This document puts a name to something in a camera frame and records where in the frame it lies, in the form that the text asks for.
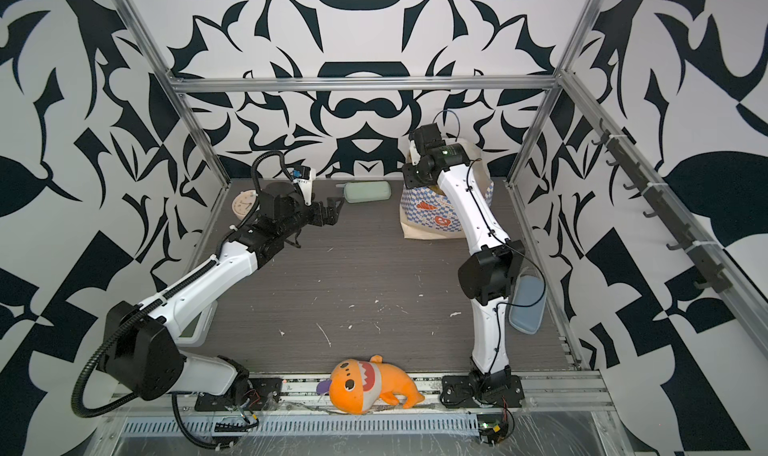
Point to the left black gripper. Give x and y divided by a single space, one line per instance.
330 211

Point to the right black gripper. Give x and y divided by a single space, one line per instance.
410 178

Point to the blue checkered paper bag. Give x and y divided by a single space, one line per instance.
441 207

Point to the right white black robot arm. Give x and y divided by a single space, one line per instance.
489 277

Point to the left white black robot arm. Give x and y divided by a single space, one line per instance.
140 345

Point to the mint green case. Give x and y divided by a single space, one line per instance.
358 192

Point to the pink round alarm clock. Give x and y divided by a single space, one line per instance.
244 204

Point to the light blue case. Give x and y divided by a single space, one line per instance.
528 303

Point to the orange plush shark toy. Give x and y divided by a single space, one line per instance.
354 386

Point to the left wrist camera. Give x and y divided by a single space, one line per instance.
303 179

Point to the white perforated cable tray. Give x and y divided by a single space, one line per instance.
460 424

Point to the black wall hook rack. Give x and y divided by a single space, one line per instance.
667 207

